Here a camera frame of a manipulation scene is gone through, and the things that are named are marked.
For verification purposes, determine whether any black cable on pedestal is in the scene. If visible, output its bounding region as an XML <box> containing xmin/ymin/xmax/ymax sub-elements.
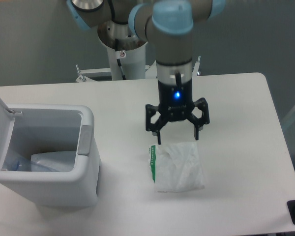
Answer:
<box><xmin>115</xmin><ymin>38</ymin><xmax>127</xmax><ymax>81</ymax></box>

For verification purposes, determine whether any crushed clear plastic bottle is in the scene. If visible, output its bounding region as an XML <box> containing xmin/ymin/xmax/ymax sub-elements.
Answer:
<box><xmin>3</xmin><ymin>156</ymin><xmax>53</xmax><ymax>172</ymax></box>

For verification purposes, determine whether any white trash can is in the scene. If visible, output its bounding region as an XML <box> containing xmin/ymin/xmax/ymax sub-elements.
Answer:
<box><xmin>0</xmin><ymin>105</ymin><xmax>101</xmax><ymax>207</ymax></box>

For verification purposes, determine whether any white metal bracket right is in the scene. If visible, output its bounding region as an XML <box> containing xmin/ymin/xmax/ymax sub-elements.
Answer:
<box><xmin>192</xmin><ymin>56</ymin><xmax>201</xmax><ymax>77</ymax></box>

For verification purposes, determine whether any white plastic wrapper green stripe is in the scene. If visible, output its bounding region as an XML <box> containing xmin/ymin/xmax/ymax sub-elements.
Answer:
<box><xmin>148</xmin><ymin>142</ymin><xmax>206</xmax><ymax>193</ymax></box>

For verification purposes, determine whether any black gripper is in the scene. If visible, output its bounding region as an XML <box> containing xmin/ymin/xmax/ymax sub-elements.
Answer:
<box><xmin>145</xmin><ymin>80</ymin><xmax>209</xmax><ymax>145</ymax></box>

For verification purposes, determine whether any white metal frame bracket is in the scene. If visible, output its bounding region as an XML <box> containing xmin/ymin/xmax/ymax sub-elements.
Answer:
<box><xmin>75</xmin><ymin>65</ymin><xmax>112</xmax><ymax>83</ymax></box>

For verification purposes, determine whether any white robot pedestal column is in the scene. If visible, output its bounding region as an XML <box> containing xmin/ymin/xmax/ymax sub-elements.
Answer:
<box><xmin>97</xmin><ymin>21</ymin><xmax>147</xmax><ymax>81</ymax></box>

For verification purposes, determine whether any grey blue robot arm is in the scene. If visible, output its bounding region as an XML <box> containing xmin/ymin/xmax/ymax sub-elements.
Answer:
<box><xmin>66</xmin><ymin>0</ymin><xmax>226</xmax><ymax>138</ymax></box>

